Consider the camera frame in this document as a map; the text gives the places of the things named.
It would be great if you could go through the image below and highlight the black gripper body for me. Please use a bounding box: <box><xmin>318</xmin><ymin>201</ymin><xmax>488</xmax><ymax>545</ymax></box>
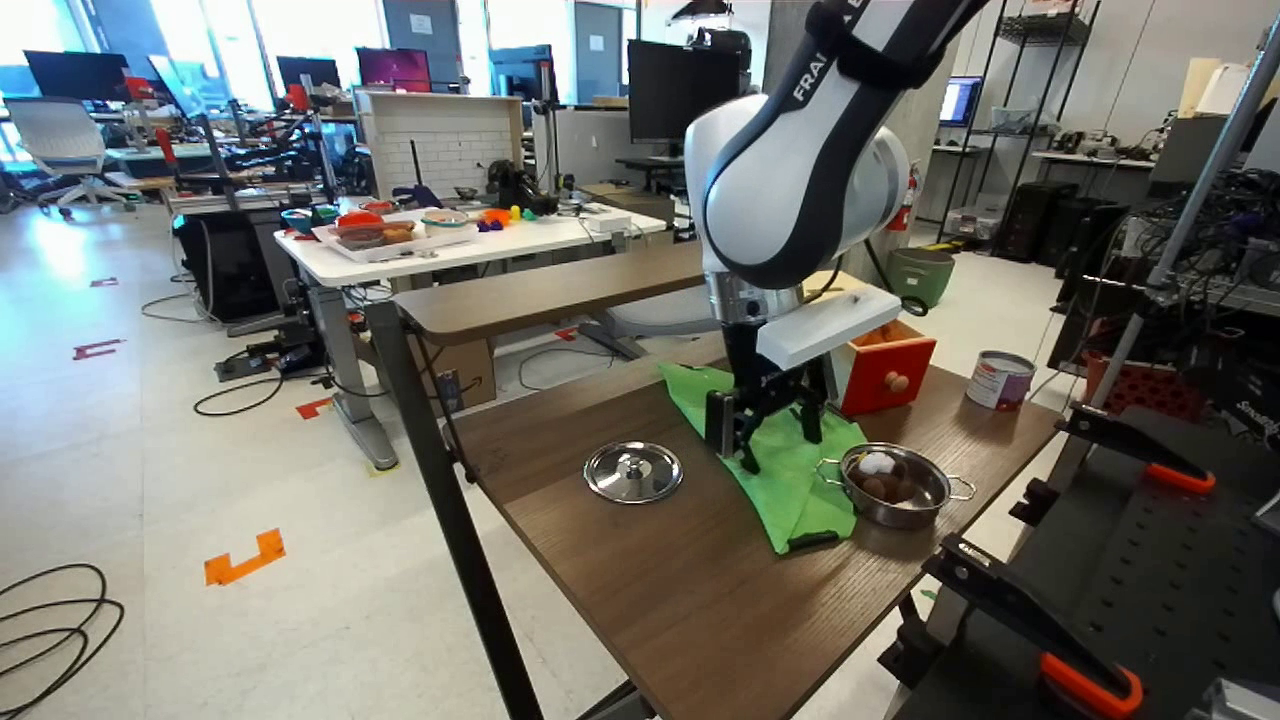
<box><xmin>722</xmin><ymin>314</ymin><xmax>832</xmax><ymax>411</ymax></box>

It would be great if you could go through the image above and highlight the green cloth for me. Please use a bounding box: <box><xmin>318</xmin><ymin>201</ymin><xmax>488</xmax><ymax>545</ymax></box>
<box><xmin>661</xmin><ymin>359</ymin><xmax>871</xmax><ymax>560</ymax></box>

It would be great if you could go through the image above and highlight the red drawer with knob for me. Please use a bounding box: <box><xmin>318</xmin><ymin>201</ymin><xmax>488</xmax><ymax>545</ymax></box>
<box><xmin>836</xmin><ymin>319</ymin><xmax>940</xmax><ymax>420</ymax></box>

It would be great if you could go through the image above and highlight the silver pot lid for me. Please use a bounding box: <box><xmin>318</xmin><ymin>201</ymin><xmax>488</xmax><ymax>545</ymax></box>
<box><xmin>580</xmin><ymin>437</ymin><xmax>686</xmax><ymax>512</ymax></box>

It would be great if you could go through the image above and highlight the small metal pot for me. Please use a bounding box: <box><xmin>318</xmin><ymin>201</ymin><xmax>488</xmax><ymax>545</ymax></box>
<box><xmin>836</xmin><ymin>438</ymin><xmax>974</xmax><ymax>533</ymax></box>

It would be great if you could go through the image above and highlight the green plastic bin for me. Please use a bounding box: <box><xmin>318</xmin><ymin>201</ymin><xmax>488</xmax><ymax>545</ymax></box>
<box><xmin>877</xmin><ymin>238</ymin><xmax>958</xmax><ymax>311</ymax></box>

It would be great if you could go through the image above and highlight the tin can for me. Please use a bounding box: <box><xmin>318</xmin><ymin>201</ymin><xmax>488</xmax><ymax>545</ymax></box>
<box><xmin>964</xmin><ymin>348</ymin><xmax>1039</xmax><ymax>414</ymax></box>

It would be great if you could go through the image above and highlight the brown wooden shelf board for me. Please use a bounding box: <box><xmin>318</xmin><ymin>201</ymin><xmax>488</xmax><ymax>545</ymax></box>
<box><xmin>391</xmin><ymin>234</ymin><xmax>712</xmax><ymax>338</ymax></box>

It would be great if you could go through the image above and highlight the red fire extinguisher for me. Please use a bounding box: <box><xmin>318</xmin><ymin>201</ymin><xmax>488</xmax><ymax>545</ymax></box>
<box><xmin>891</xmin><ymin>160</ymin><xmax>925</xmax><ymax>234</ymax></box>

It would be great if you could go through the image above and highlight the large black monitor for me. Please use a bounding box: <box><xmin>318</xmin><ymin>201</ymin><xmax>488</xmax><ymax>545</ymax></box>
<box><xmin>623</xmin><ymin>34</ymin><xmax>756</xmax><ymax>144</ymax></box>

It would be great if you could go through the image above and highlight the black metal table leg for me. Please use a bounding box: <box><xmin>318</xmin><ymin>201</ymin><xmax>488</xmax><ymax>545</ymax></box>
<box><xmin>363</xmin><ymin>296</ymin><xmax>546</xmax><ymax>720</ymax></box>

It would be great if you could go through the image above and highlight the red perforated crate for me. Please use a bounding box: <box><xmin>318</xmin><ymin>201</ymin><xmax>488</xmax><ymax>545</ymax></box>
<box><xmin>1083</xmin><ymin>354</ymin><xmax>1210</xmax><ymax>422</ymax></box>

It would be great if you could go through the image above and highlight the lit laptop screen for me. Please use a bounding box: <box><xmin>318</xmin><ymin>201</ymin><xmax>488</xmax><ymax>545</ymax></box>
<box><xmin>934</xmin><ymin>71</ymin><xmax>986</xmax><ymax>132</ymax></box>

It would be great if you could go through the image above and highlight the white standing desk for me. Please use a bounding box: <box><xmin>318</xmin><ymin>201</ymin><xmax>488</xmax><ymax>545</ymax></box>
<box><xmin>270</xmin><ymin>195</ymin><xmax>673</xmax><ymax>471</ymax></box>

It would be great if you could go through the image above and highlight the black metal shelving rack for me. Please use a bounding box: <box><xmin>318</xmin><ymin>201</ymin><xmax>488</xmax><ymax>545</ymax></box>
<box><xmin>934</xmin><ymin>0</ymin><xmax>1104</xmax><ymax>244</ymax></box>

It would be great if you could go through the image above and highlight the blue screen monitor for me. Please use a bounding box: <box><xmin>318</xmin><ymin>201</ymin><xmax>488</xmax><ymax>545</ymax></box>
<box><xmin>484</xmin><ymin>43</ymin><xmax>555</xmax><ymax>105</ymax></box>

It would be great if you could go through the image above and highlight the white partition panel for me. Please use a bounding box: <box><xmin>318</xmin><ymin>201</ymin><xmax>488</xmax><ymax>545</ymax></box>
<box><xmin>361</xmin><ymin>89</ymin><xmax>526</xmax><ymax>201</ymax></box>

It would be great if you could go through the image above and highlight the black perforated mounting board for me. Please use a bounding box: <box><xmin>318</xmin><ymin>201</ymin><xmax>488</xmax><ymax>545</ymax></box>
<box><xmin>891</xmin><ymin>396</ymin><xmax>1280</xmax><ymax>720</ymax></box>

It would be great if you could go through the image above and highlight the grey metal stand pole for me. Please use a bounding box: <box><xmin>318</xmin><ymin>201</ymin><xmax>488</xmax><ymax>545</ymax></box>
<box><xmin>1083</xmin><ymin>15</ymin><xmax>1280</xmax><ymax>411</ymax></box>

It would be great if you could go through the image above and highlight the orange red object stack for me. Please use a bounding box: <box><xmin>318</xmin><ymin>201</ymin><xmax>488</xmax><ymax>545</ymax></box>
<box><xmin>332</xmin><ymin>195</ymin><xmax>421</xmax><ymax>250</ymax></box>

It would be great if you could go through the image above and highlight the purple screen monitor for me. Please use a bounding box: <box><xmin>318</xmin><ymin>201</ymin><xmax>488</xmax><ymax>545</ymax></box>
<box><xmin>350</xmin><ymin>43</ymin><xmax>435</xmax><ymax>94</ymax></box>

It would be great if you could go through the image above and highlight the small dark monitor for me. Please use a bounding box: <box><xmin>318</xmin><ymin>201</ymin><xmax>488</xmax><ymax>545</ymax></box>
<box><xmin>270</xmin><ymin>53</ymin><xmax>344</xmax><ymax>94</ymax></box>

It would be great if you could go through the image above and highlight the white office chair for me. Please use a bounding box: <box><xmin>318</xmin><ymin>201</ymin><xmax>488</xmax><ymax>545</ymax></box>
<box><xmin>3</xmin><ymin>94</ymin><xmax>137</xmax><ymax>216</ymax></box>

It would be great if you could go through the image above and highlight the wide dark monitor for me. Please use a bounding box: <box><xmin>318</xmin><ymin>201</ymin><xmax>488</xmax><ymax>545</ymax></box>
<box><xmin>19</xmin><ymin>48</ymin><xmax>132</xmax><ymax>105</ymax></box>

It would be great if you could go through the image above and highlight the light grey wrist camera bar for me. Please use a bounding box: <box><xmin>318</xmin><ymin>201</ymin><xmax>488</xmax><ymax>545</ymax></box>
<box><xmin>750</xmin><ymin>278</ymin><xmax>905</xmax><ymax>374</ymax></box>

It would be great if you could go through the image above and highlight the black clamp orange handle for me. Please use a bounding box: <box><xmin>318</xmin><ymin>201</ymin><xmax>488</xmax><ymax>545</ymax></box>
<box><xmin>1009</xmin><ymin>396</ymin><xmax>1219</xmax><ymax>528</ymax></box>
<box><xmin>877</xmin><ymin>535</ymin><xmax>1152</xmax><ymax>720</ymax></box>

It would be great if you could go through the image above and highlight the black looped floor cable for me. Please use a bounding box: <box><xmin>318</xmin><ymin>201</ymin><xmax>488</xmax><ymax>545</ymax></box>
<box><xmin>189</xmin><ymin>369</ymin><xmax>292</xmax><ymax>420</ymax></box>

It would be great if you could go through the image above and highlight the black coiled floor cable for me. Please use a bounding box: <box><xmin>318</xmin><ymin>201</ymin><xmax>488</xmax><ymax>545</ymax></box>
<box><xmin>0</xmin><ymin>560</ymin><xmax>127</xmax><ymax>720</ymax></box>

